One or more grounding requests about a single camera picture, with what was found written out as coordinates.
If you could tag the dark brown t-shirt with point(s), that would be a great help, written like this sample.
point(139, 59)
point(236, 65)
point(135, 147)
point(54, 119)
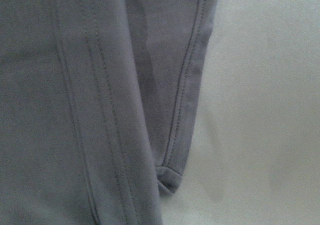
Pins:
point(98, 100)

